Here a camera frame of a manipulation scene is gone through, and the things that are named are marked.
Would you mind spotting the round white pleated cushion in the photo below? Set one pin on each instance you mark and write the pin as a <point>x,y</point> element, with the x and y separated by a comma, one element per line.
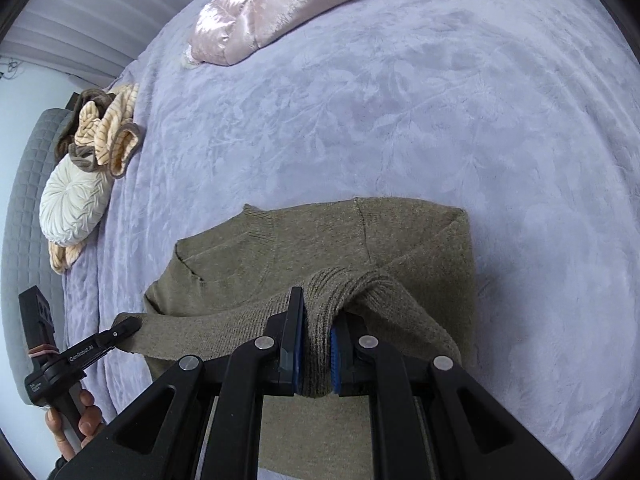
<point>72,202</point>

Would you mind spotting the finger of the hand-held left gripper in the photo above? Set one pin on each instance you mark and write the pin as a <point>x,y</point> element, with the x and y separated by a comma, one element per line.
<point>122,331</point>

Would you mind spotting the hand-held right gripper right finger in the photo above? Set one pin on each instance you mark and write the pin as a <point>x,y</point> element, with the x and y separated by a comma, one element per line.
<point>336,355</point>

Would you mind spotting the lavender plush blanket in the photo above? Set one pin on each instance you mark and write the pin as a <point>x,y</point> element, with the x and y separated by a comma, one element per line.
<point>450,135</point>

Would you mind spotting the person's left hand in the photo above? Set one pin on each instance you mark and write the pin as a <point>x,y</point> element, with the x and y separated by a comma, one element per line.
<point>92,422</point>

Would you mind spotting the grey quilted headboard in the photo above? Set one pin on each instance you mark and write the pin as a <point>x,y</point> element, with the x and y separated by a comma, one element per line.
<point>25,210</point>

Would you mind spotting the olive brown knit sweater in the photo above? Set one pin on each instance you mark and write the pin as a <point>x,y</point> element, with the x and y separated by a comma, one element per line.
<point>320,240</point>

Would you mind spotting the pink satin puffer jacket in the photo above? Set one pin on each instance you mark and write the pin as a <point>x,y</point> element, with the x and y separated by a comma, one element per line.
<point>260,10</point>

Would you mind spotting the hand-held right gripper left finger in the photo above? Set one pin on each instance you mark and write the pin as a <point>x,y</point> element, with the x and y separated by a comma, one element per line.
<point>298,335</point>

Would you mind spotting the beige striped brown-trimmed garment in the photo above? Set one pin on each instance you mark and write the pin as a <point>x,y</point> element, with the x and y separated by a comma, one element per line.
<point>112,130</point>

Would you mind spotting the grey pleated curtain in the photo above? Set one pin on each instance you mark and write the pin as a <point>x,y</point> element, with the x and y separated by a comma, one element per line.
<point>100,25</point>

